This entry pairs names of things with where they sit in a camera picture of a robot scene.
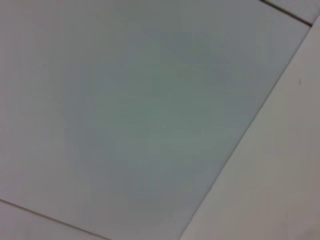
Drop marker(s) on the white partition panel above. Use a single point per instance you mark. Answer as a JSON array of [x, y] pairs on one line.
[[150, 120]]

